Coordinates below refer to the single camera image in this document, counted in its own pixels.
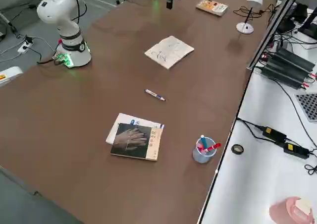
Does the white notebook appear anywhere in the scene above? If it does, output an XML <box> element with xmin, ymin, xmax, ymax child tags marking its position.
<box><xmin>144</xmin><ymin>35</ymin><xmax>195</xmax><ymax>70</ymax></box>

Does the blue white marker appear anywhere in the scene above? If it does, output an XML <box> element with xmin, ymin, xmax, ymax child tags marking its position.
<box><xmin>144</xmin><ymin>88</ymin><xmax>166</xmax><ymax>103</ymax></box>

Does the red marker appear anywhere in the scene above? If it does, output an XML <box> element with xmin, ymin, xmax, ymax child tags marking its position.
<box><xmin>205</xmin><ymin>142</ymin><xmax>222</xmax><ymax>153</ymax></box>

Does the orange illustrated book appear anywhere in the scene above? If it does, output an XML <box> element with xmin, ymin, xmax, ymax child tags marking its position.
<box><xmin>196</xmin><ymin>0</ymin><xmax>229</xmax><ymax>17</ymax></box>

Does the white desk lamp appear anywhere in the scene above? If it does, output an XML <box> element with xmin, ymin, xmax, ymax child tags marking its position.
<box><xmin>236</xmin><ymin>0</ymin><xmax>265</xmax><ymax>35</ymax></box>

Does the white blue cover book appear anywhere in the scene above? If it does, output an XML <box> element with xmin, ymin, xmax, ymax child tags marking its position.
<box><xmin>106</xmin><ymin>112</ymin><xmax>165</xmax><ymax>145</ymax></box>

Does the black finned power supply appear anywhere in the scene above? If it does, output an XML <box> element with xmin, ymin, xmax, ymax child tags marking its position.
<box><xmin>261</xmin><ymin>47</ymin><xmax>317</xmax><ymax>90</ymax></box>

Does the black monitor with stand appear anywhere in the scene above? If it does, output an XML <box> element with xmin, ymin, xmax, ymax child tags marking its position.
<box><xmin>298</xmin><ymin>3</ymin><xmax>317</xmax><ymax>40</ymax></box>

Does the dark hands cover book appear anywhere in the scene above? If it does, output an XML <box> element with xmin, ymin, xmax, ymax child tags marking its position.
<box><xmin>110</xmin><ymin>122</ymin><xmax>163</xmax><ymax>162</ymax></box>

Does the blue pen white cap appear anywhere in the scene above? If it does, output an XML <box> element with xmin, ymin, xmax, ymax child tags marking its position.
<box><xmin>200</xmin><ymin>134</ymin><xmax>209</xmax><ymax>150</ymax></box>

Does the white floor power strip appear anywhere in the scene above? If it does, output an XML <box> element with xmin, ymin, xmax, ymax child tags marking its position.
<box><xmin>17</xmin><ymin>41</ymin><xmax>35</xmax><ymax>54</ymax></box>

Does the black tape roll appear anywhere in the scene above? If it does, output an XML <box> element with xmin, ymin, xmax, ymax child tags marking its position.
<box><xmin>231</xmin><ymin>143</ymin><xmax>245</xmax><ymax>156</ymax></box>

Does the black power adapter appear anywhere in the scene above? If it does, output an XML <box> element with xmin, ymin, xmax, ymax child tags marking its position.
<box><xmin>283</xmin><ymin>142</ymin><xmax>310</xmax><ymax>160</ymax></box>
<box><xmin>262</xmin><ymin>126</ymin><xmax>287</xmax><ymax>142</ymax></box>

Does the black white grid board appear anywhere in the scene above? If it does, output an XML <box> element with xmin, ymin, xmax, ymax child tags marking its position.
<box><xmin>294</xmin><ymin>93</ymin><xmax>317</xmax><ymax>122</ymax></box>

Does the white box yellow label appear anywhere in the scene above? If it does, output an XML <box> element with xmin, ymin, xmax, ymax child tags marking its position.
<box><xmin>0</xmin><ymin>66</ymin><xmax>23</xmax><ymax>88</ymax></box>

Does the pink tissue box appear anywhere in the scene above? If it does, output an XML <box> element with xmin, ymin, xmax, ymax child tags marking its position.
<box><xmin>269</xmin><ymin>196</ymin><xmax>314</xmax><ymax>224</ymax></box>

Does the black lamp cable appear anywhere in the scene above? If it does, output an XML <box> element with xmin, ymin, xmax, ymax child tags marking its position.
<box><xmin>232</xmin><ymin>3</ymin><xmax>279</xmax><ymax>18</ymax></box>

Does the aluminium frame post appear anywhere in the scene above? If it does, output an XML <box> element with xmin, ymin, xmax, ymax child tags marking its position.
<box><xmin>246</xmin><ymin>0</ymin><xmax>302</xmax><ymax>71</ymax></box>

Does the black base power cable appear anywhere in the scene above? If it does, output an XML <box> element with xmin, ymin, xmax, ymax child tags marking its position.
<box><xmin>36</xmin><ymin>56</ymin><xmax>60</xmax><ymax>66</ymax></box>

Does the black adapter cable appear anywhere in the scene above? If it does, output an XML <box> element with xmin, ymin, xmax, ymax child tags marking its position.
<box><xmin>236</xmin><ymin>118</ymin><xmax>267</xmax><ymax>138</ymax></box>

